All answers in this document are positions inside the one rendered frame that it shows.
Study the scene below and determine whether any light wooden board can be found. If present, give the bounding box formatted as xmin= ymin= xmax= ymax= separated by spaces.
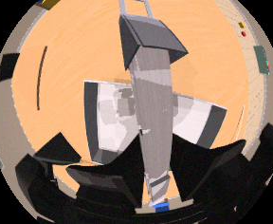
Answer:
xmin=15 ymin=45 xmax=48 ymax=112

